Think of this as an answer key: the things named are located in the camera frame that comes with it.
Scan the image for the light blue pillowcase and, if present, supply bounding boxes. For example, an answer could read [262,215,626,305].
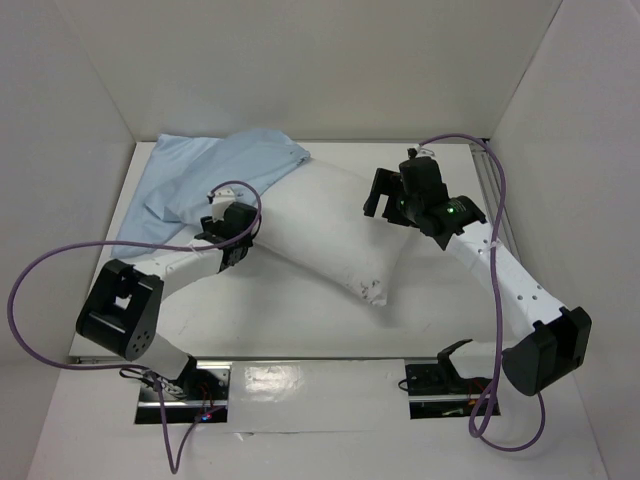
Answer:
[117,129,311,245]

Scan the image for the white pillow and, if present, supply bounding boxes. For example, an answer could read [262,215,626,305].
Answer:
[257,159,408,306]

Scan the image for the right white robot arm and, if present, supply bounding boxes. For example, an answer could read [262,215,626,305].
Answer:
[363,157,592,396]

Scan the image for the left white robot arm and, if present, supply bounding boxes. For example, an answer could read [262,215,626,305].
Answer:
[76,202,259,399]

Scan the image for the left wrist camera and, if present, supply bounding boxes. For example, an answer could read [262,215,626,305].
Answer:
[207,187,236,222]

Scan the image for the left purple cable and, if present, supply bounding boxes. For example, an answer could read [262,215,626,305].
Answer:
[6,181,265,474]

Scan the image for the purple cable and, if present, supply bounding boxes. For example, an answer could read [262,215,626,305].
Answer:
[417,133,546,454]
[6,181,265,474]

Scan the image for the aluminium rail frame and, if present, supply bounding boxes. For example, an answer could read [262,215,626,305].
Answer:
[470,143,520,259]

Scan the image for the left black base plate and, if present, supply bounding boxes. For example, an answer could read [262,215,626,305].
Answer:
[119,361,231,425]

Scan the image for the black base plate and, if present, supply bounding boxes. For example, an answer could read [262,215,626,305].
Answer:
[398,362,490,420]
[119,361,231,425]

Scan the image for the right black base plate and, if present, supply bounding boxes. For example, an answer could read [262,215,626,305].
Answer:
[398,362,490,420]

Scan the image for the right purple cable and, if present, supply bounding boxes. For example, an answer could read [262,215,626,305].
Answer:
[417,133,546,454]

